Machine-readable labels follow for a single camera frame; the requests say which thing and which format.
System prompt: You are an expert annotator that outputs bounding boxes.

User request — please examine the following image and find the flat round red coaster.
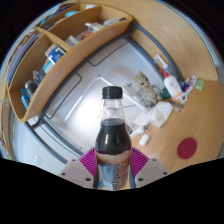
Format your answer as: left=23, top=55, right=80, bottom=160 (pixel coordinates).
left=176, top=137, right=198, bottom=160

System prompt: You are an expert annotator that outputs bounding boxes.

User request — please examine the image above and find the clear spray bottle blue nozzle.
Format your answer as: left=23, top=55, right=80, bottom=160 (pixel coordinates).
left=153, top=54, right=178, bottom=79

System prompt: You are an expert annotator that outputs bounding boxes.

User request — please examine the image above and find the grey metal desk frame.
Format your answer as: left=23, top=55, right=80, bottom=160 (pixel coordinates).
left=8, top=21, right=185, bottom=161

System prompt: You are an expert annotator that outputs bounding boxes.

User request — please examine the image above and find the wooden shelf unit with items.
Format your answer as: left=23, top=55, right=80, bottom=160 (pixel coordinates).
left=4, top=2, right=134, bottom=124

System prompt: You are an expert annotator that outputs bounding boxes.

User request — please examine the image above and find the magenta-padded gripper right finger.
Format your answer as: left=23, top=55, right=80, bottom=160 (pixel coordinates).
left=128, top=146, right=171, bottom=190

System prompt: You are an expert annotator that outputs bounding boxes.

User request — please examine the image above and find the small green packet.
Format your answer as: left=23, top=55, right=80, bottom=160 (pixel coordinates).
left=195, top=78, right=205, bottom=91

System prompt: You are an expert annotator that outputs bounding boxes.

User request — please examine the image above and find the white earbuds case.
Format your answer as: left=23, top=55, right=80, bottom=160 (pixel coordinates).
left=138, top=133, right=152, bottom=147

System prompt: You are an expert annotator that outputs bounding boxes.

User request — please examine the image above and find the dark green jar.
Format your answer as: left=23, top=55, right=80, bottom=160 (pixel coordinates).
left=159, top=87, right=173, bottom=101

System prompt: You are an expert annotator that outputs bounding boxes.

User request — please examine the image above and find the dark drink bottle black cap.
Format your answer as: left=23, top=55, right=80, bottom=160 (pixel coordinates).
left=94, top=85, right=133, bottom=192

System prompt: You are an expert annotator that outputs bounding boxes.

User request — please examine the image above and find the wooden tree figurine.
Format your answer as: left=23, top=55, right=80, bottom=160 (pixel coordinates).
left=133, top=70, right=158, bottom=104

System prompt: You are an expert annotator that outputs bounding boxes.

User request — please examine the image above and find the white printed box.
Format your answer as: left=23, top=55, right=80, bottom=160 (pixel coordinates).
left=123, top=78, right=141, bottom=98

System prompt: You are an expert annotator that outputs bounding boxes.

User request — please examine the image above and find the white pump lotion bottle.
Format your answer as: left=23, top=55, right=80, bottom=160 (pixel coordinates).
left=159, top=68, right=183, bottom=100

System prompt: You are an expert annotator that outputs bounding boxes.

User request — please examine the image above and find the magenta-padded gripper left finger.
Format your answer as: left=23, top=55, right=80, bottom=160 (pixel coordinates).
left=58, top=147, right=99, bottom=190

